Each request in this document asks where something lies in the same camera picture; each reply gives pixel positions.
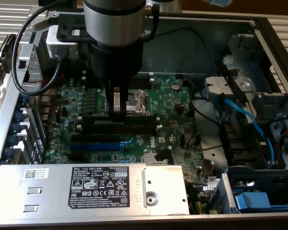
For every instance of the short black expansion slot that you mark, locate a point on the short black expansion slot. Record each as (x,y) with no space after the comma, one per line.
(76,156)

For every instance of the grey metal PC case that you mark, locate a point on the grey metal PC case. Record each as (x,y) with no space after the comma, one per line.
(177,55)

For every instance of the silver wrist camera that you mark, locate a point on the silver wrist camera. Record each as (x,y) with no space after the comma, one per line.
(60,48)

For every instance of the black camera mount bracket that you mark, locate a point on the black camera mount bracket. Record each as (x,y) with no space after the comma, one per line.
(64,32)

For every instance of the dark hard disk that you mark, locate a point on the dark hard disk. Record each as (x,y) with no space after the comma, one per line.
(7,52)

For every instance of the black RAM memory stick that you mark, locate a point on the black RAM memory stick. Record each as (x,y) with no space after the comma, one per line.
(139,118)

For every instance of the green motherboard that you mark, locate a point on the green motherboard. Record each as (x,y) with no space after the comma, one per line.
(168,107)

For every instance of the black plastic bracket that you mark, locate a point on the black plastic bracket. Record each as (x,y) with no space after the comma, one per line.
(240,143)

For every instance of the blue expansion slot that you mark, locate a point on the blue expansion slot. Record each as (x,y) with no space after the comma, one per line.
(96,146)

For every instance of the blue plastic latch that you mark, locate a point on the blue plastic latch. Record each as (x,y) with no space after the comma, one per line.
(252,201)

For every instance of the blue slot clip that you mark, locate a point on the blue slot clip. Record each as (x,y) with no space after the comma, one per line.
(16,128)
(20,117)
(12,140)
(9,153)
(24,99)

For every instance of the silver power supply unit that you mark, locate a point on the silver power supply unit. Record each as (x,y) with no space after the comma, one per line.
(50,191)

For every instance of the metal port block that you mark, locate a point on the metal port block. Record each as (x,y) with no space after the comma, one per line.
(46,103)

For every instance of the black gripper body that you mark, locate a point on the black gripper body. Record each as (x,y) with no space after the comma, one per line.
(117,62)

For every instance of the black RAM slot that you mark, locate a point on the black RAM slot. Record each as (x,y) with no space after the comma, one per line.
(139,124)
(139,85)
(139,79)
(139,130)

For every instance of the round coin battery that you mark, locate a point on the round coin battery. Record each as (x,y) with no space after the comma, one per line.
(175,86)

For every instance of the silver finned heat sink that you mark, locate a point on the silver finned heat sink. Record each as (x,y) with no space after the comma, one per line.
(148,159)

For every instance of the metal disk bay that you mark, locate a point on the metal disk bay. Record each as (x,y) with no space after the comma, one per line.
(244,85)

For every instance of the long black expansion slot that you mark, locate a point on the long black expansion slot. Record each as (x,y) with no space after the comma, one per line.
(96,138)

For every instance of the CPU socket with metal frame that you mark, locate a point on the CPU socket with metal frame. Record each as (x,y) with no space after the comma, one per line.
(139,103)

